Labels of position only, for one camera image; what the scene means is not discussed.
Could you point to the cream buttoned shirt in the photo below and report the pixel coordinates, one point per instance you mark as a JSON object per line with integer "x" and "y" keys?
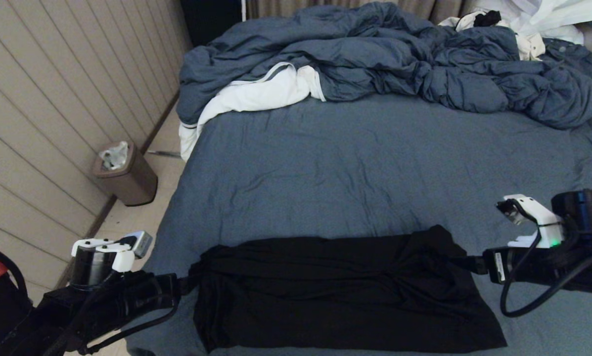
{"x": 530, "y": 47}

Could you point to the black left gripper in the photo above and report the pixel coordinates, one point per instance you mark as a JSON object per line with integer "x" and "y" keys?
{"x": 127, "y": 301}

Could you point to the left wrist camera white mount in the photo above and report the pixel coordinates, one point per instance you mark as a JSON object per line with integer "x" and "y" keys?
{"x": 103, "y": 249}

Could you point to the crumpled blue duvet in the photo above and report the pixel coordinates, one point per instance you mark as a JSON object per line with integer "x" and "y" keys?
{"x": 375, "y": 52}

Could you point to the white crumpled garment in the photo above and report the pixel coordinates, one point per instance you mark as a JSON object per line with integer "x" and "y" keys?
{"x": 548, "y": 14}

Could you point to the bed with blue sheet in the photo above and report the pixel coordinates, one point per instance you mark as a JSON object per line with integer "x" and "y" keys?
{"x": 325, "y": 163}

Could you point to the beige curtain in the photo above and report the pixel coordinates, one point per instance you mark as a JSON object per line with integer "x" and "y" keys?
{"x": 276, "y": 7}

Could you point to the dark blue denim garment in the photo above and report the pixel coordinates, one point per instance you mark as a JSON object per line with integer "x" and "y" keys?
{"x": 575, "y": 53}

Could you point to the white quilt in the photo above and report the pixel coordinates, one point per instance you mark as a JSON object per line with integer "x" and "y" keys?
{"x": 256, "y": 93}

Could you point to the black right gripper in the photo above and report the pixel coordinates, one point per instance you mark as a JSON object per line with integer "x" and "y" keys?
{"x": 533, "y": 267}

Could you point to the dark cabinet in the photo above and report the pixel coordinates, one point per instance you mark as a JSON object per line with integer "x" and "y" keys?
{"x": 209, "y": 22}

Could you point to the small black garment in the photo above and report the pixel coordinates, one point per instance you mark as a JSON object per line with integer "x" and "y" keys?
{"x": 487, "y": 18}

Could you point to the black t-shirt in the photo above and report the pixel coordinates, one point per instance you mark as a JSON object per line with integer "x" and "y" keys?
{"x": 325, "y": 296}

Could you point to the brown trash bin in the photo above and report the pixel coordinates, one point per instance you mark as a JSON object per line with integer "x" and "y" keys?
{"x": 137, "y": 185}

